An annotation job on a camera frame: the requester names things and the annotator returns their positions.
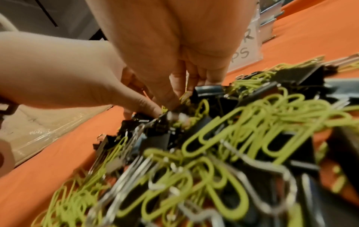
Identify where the heap of black binder clips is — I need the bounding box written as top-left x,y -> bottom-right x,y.
92,66 -> 359,227

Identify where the black wrist strap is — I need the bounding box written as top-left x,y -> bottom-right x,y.
0,96 -> 21,116

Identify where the person's left hand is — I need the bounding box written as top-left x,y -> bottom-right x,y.
0,31 -> 165,120

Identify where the small black binder clip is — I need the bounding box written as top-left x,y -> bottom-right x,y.
130,111 -> 193,139

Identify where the plastic-wrapped cardboard sheet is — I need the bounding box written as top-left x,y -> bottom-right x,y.
0,104 -> 113,168

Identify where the pile of green paper clips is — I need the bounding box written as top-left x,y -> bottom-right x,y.
31,56 -> 359,227

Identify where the person's right hand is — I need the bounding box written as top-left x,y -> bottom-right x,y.
84,0 -> 258,110

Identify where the white paper sign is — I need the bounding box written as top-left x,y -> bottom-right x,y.
227,18 -> 264,74

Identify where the orange tablecloth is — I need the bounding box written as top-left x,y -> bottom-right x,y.
0,0 -> 359,227

